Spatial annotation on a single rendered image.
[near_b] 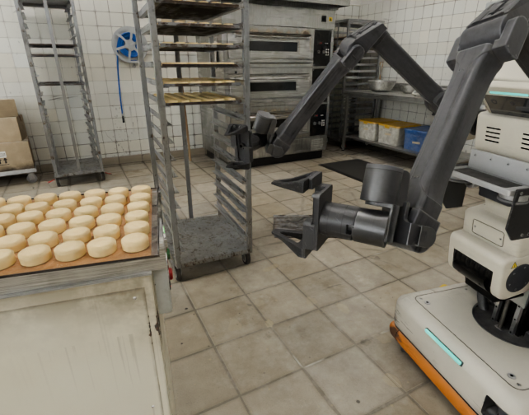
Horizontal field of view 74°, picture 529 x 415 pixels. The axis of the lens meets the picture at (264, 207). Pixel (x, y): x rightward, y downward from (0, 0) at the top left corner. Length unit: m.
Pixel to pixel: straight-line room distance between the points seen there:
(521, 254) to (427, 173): 0.76
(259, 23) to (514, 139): 3.52
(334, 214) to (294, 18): 4.17
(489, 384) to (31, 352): 1.31
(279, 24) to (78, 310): 4.10
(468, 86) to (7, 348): 0.96
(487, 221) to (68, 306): 1.22
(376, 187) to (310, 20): 4.28
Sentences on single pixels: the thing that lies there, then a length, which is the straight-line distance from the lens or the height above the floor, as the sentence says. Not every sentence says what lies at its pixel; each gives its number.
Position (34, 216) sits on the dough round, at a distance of 0.92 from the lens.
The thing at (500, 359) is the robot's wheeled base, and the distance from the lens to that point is 1.56.
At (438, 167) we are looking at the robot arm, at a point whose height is 1.07.
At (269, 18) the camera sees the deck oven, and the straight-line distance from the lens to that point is 4.49.
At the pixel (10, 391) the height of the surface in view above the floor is 0.62.
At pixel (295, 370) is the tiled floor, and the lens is 1.68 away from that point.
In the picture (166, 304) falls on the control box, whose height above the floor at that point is 0.72.
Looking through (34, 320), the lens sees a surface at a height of 0.78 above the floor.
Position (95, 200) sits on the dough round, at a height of 0.92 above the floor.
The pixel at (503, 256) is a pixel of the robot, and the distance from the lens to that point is 1.33.
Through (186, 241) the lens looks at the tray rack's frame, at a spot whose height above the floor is 0.15.
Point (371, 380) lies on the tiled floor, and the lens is 1.70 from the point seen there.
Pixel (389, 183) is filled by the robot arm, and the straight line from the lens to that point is 0.56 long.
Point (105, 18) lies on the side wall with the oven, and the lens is 4.99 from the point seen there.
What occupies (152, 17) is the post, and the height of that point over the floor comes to 1.42.
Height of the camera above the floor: 1.23
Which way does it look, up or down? 22 degrees down
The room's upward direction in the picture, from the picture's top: straight up
